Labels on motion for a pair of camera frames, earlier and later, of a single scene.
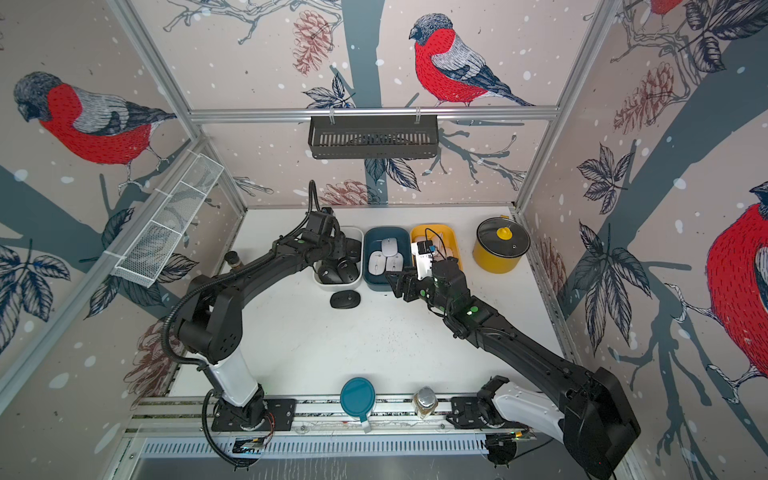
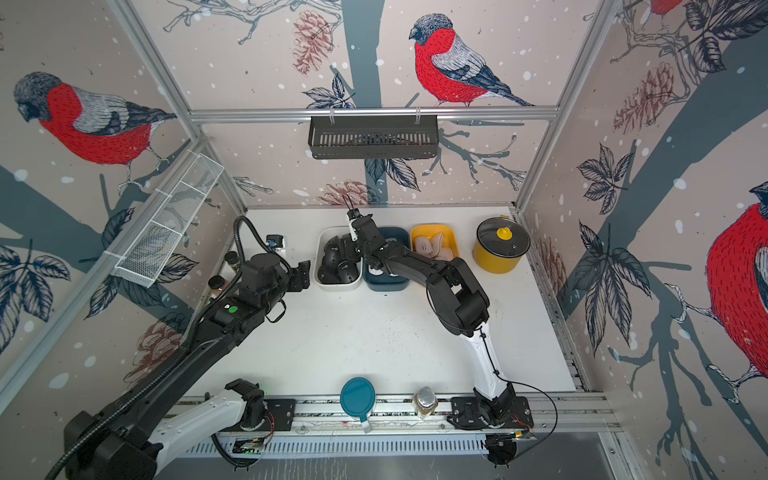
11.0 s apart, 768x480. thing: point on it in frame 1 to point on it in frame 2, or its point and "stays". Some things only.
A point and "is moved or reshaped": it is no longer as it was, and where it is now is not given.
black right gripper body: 429,290 to 366,250
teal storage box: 373,237 stays
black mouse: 345,299 is moved or reshaped
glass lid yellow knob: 504,237 stays
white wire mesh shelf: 144,259 stays
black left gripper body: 334,247 to 275,296
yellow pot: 500,242 stays
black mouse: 329,275 stays
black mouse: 347,271 stays
